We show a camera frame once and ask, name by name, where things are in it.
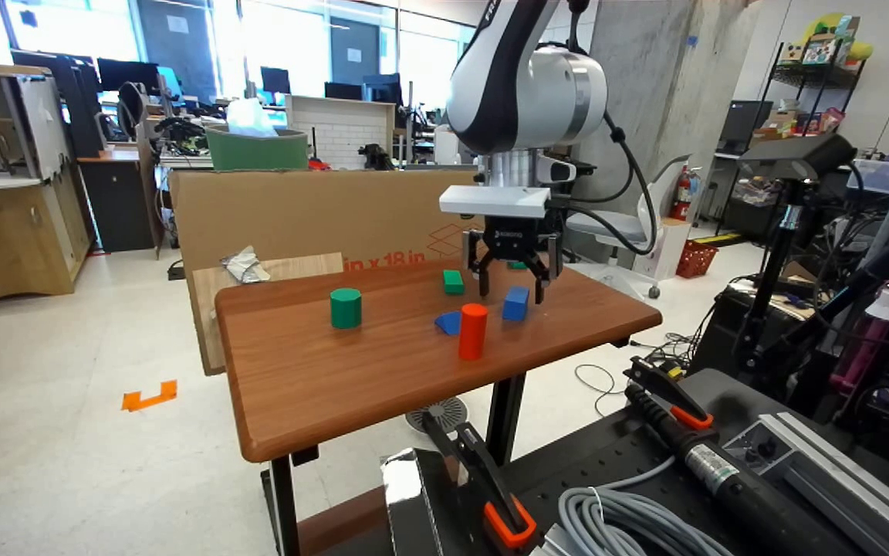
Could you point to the aluminium rail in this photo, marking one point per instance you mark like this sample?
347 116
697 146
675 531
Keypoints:
845 494

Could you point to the small green cube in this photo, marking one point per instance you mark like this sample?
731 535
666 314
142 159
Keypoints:
515 263

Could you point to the black drawer cabinet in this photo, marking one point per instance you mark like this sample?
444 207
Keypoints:
115 206

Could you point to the red basket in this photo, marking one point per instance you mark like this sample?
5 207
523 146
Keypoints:
695 259

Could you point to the green cylinder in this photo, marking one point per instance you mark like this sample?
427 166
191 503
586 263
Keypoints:
347 311

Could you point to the green rectangular block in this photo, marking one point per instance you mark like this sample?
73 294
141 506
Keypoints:
452 282

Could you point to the black clamp with orange trigger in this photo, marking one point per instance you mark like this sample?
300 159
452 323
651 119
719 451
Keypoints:
731 484

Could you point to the blue rectangular block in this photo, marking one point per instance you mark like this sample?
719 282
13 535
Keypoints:
513 307

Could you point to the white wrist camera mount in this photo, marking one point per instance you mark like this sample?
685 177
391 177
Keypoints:
493 201

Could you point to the dark laptop on shelf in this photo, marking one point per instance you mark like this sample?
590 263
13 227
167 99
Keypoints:
742 123

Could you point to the orange black spring clamp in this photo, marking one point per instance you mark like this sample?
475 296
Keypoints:
511 529

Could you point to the orange floor bracket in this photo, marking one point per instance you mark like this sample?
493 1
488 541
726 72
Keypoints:
150 395

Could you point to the green box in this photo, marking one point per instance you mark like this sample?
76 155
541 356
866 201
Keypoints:
258 152

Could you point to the small blue cube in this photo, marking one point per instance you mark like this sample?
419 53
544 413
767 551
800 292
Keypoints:
444 325

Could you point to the red fire extinguisher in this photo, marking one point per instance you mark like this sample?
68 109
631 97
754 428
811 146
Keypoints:
684 190

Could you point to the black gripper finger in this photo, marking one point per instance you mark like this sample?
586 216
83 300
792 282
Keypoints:
544 259
483 256

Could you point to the white plastic bag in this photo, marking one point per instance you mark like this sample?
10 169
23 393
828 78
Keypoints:
250 116

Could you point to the wide dark monitor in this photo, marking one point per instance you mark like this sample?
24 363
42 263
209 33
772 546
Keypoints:
128 75

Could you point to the black table leg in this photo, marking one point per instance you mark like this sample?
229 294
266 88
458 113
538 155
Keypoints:
507 419
286 503

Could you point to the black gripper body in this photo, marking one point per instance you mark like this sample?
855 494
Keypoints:
513 237

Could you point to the metal shelf rack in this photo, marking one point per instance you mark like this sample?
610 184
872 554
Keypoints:
814 97

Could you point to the black computer tower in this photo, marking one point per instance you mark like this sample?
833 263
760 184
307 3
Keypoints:
77 104

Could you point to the black optical breadboard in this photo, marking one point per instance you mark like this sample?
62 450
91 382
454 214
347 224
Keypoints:
570 468

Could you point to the white crumpled cloth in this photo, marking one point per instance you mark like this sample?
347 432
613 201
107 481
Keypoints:
243 265

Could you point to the white office chair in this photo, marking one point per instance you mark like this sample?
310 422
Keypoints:
617 233

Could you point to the green yellow plush toy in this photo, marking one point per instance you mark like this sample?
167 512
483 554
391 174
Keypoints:
831 33

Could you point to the pink tool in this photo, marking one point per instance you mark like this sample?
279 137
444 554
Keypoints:
869 356

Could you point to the black camera stand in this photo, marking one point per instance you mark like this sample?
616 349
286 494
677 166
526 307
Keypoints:
785 248

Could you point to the white perforated box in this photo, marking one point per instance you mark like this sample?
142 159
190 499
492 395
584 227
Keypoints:
339 130

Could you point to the silver metal box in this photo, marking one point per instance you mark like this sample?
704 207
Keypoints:
407 503

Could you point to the orange cylinder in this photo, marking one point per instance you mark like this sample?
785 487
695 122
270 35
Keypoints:
473 333

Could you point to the light wooden cabinet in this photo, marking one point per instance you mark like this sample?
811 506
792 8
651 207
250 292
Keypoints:
13 237

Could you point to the small dark monitor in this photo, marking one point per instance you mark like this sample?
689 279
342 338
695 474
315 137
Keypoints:
275 80

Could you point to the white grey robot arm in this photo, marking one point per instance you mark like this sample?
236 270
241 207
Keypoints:
526 92

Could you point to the large cardboard panel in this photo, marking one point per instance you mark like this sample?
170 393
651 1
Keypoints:
300 216

